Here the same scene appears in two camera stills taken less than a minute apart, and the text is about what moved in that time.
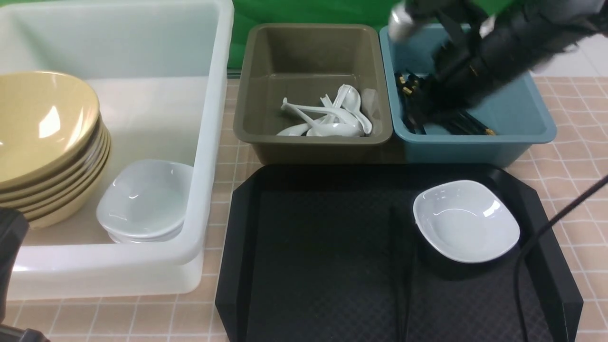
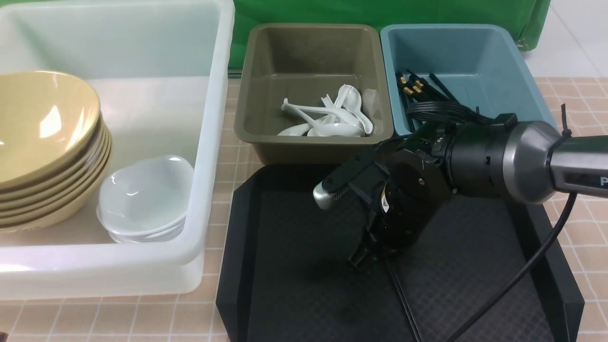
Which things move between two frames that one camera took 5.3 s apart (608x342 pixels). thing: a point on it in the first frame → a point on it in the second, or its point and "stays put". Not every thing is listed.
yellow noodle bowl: x=48 y=121 stays put
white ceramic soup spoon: x=337 y=129 stays put
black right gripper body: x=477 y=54 → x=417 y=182
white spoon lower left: x=298 y=129 stays put
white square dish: x=468 y=220 → x=148 y=200
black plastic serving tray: x=331 y=253 stays put
